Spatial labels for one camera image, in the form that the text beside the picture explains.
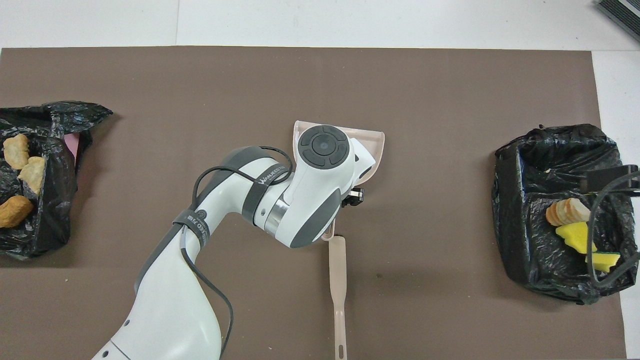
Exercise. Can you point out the beige sliced bread chunk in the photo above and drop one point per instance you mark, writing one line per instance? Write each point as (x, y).
(569, 212)

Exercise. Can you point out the beige plastic dustpan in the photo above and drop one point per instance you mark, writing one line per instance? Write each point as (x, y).
(372, 145)

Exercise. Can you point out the yellow sponge piece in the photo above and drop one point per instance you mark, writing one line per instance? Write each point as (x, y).
(575, 235)

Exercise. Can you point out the beige brush with black bristles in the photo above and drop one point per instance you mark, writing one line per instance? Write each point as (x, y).
(337, 270)

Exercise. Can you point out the yellow sponge with green pad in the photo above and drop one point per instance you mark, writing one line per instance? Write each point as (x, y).
(605, 261)

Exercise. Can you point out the orange striped croissant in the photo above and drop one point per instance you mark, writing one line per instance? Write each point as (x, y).
(16, 151)
(32, 175)

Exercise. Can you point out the brown peanut shaped bread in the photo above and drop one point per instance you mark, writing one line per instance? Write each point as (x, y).
(15, 211)

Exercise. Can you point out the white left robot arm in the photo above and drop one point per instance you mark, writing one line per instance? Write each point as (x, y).
(165, 310)

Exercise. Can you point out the black bag lined bin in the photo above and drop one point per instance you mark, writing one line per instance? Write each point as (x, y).
(530, 200)

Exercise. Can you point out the crumpled black trash bag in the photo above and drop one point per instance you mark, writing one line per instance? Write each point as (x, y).
(55, 215)

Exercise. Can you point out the brown table mat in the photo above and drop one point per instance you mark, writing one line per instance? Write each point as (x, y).
(450, 100)

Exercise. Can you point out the grey ribbed device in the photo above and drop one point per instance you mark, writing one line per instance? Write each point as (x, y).
(622, 10)

